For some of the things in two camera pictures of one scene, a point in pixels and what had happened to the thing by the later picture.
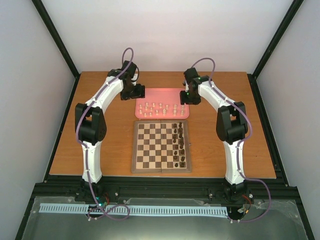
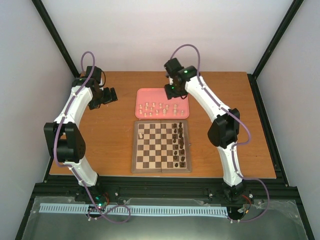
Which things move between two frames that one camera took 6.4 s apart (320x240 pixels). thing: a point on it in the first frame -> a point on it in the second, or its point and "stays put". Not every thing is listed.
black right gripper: [183, 100] -> [170, 95]
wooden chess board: [161, 146] stays put
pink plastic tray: [161, 103] stays put
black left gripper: [140, 93] -> [93, 104]
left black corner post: [55, 35] stays put
